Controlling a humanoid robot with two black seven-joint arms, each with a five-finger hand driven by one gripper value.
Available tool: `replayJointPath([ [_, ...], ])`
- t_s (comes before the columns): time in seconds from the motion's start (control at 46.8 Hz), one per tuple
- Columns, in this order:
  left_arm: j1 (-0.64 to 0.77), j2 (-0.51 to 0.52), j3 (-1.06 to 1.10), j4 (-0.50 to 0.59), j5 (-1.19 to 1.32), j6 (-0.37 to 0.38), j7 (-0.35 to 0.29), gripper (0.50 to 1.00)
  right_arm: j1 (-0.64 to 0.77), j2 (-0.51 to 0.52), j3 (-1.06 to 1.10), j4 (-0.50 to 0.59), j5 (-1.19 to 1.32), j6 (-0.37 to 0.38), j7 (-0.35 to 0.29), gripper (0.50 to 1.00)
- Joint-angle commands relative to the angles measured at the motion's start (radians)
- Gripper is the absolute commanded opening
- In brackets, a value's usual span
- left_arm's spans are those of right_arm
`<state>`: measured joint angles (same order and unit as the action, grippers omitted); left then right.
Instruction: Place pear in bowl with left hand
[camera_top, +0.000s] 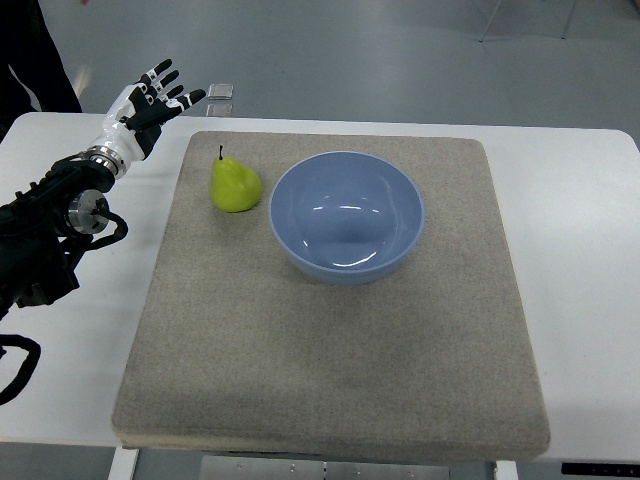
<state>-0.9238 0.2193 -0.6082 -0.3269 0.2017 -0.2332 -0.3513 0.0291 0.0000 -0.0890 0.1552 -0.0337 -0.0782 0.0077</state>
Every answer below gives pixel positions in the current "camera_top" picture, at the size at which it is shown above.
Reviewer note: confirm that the grey felt mat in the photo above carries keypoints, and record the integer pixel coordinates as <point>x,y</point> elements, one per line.
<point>238,351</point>

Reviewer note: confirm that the blue bowl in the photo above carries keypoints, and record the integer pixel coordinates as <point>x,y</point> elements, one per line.
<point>345,217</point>

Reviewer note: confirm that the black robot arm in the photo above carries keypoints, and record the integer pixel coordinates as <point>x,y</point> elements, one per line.
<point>46,230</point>

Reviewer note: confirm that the grey metal table base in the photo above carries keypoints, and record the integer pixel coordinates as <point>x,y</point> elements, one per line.
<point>222,467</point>

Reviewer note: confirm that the person in dark clothes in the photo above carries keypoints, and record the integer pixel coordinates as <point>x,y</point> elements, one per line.
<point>30,65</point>

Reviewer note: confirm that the upper floor socket plate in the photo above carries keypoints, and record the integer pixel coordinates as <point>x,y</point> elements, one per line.
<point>220,91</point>

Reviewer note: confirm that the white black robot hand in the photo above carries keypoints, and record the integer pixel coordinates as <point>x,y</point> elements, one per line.
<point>133,123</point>

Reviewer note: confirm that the green pear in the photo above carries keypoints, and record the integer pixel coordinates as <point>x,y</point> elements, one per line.
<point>233,187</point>

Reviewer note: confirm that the metal chair legs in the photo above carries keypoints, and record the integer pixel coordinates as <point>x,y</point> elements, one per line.
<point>511,19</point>

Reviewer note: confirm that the black table control panel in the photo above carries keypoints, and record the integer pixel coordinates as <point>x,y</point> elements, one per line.
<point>601,469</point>

